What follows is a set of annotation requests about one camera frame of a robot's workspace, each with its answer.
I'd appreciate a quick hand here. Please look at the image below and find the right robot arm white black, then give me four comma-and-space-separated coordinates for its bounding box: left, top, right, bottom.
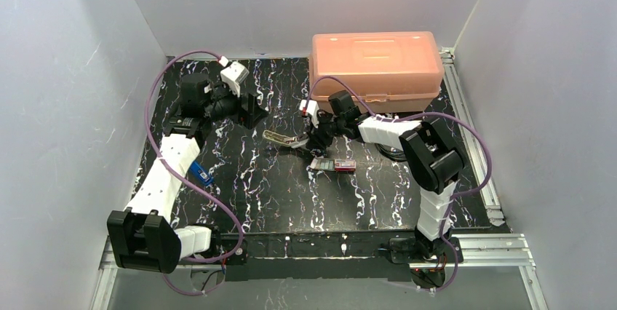
299, 90, 468, 259

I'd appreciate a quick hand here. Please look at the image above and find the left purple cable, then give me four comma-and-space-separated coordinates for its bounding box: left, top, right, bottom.
143, 49, 246, 298

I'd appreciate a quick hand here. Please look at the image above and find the orange plastic toolbox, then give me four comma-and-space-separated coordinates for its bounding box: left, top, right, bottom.
309, 31, 445, 114

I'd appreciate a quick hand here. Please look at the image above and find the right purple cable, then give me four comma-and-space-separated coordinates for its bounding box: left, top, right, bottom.
306, 75, 493, 294

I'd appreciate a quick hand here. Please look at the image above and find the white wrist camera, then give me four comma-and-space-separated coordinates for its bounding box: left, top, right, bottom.
299, 100, 319, 127
220, 61, 249, 97

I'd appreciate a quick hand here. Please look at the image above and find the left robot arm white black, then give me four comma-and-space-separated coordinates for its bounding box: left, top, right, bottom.
107, 69, 267, 274

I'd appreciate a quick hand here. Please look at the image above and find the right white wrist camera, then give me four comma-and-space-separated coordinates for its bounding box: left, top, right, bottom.
299, 100, 319, 127

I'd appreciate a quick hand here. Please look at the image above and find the beige stapler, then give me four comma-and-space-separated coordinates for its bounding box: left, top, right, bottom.
262, 130, 309, 148

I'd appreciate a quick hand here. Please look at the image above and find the coiled black cable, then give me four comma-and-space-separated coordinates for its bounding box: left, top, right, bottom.
376, 141, 410, 163

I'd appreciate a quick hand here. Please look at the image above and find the purple cable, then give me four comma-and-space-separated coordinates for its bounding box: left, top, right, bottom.
306, 75, 493, 294
143, 49, 246, 298

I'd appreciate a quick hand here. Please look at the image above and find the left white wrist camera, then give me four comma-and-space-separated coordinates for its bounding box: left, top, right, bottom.
220, 61, 249, 97

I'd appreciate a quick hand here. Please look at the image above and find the red staples box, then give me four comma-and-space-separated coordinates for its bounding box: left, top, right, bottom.
309, 158, 357, 172

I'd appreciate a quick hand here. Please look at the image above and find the blue stapler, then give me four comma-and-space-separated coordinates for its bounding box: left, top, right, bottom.
189, 161, 214, 186

